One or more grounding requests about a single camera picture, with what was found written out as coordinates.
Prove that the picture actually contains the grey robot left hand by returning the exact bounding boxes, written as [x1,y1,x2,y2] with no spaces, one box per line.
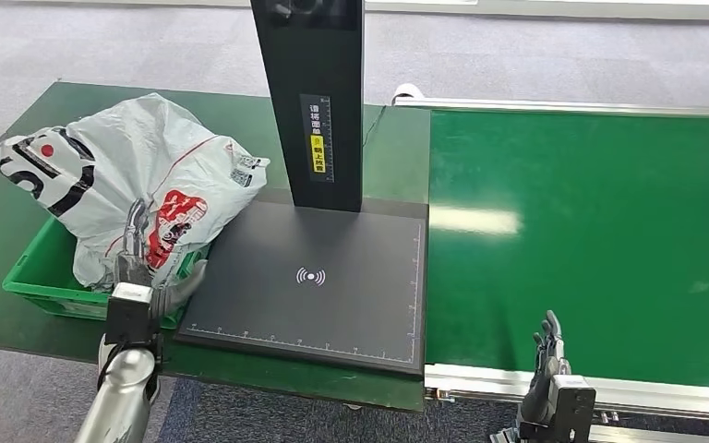
[113,198,210,319]

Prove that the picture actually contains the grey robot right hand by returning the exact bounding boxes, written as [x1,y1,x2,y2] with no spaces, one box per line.
[515,309,573,426]

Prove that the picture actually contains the large white courier package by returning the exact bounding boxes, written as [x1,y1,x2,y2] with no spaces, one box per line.
[0,92,270,293]

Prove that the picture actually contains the green conveyor belt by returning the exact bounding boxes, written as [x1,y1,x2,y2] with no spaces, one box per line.
[425,108,709,391]

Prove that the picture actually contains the black inbound scanner machine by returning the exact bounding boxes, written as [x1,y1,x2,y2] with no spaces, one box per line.
[174,0,431,377]

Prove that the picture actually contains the green plastic crate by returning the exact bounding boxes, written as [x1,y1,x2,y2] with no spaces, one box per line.
[2,216,210,332]

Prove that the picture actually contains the black label with yellow sticker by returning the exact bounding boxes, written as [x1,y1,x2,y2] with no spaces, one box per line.
[299,93,336,184]

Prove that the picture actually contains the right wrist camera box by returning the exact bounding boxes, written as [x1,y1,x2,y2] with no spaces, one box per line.
[548,374,598,443]

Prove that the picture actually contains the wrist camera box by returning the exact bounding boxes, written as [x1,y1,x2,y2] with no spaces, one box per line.
[548,374,598,443]
[103,281,162,347]

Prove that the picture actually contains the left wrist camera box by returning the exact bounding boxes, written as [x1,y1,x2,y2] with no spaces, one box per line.
[103,281,162,347]

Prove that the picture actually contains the silver conveyor side rail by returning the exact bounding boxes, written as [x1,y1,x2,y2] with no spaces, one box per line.
[391,95,709,118]
[423,364,709,443]

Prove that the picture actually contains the thin black cable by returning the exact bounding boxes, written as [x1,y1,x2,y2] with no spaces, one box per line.
[361,104,388,150]

